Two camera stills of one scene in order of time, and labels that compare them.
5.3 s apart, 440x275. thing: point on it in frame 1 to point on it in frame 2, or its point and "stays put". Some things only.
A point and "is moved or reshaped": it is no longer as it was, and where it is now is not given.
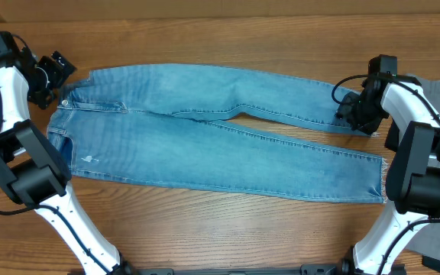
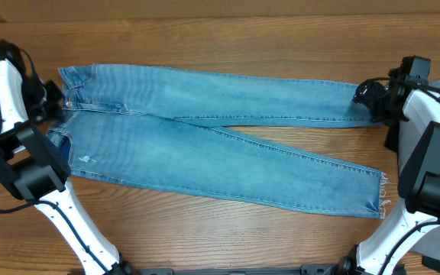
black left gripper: [59, 75] to [54, 111]
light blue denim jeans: [162, 121] is moved or reshaped
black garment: [393, 138] stays put
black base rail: [306, 270] stays put
